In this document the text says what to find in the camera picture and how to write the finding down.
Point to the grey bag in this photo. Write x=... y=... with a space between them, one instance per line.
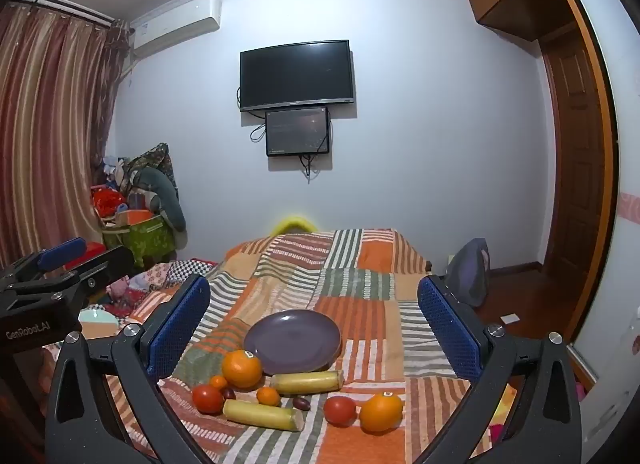
x=467 y=274

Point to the purple plate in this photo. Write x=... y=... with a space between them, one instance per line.
x=292 y=339

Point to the wall-mounted black television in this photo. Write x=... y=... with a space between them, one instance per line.
x=297 y=74

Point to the dark red jujube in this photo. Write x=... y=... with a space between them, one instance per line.
x=229 y=393
x=301 y=404

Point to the curtain rail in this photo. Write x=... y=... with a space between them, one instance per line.
x=60 y=3

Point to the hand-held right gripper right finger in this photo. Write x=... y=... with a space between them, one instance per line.
x=447 y=331

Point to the yellow plush item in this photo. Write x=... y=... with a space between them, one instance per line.
x=292 y=224

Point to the white air conditioner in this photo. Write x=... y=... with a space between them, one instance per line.
x=175 y=26

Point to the camouflage cloth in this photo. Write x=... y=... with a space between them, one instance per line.
x=157 y=156

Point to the black white checkered cloth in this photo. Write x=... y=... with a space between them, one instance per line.
x=187 y=269

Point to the small mandarin orange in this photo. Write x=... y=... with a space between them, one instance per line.
x=218 y=382
x=268 y=396

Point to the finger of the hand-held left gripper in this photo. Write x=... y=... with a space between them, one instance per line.
x=112 y=264
x=62 y=253

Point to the floral quilt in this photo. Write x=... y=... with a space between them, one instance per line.
x=137 y=289

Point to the striped patchwork blanket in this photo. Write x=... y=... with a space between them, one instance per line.
x=350 y=294

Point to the yellow-green banana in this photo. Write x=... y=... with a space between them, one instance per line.
x=263 y=415
x=307 y=382

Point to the red tomato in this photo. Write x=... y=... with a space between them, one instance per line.
x=340 y=411
x=207 y=399

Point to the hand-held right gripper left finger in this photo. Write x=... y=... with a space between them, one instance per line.
x=177 y=331

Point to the orange box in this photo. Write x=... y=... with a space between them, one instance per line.
x=135 y=218

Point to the white paper sheet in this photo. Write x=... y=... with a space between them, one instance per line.
x=510 y=318

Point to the striped red curtain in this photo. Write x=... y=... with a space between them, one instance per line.
x=50 y=133

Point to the large orange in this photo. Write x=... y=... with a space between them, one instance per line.
x=381 y=413
x=242 y=370

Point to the white sliding wardrobe door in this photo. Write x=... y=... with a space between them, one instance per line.
x=615 y=143

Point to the red bag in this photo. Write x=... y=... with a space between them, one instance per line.
x=107 y=201

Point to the brown wooden door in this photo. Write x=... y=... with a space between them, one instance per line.
x=575 y=153

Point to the small black monitor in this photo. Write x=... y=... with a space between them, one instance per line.
x=297 y=131

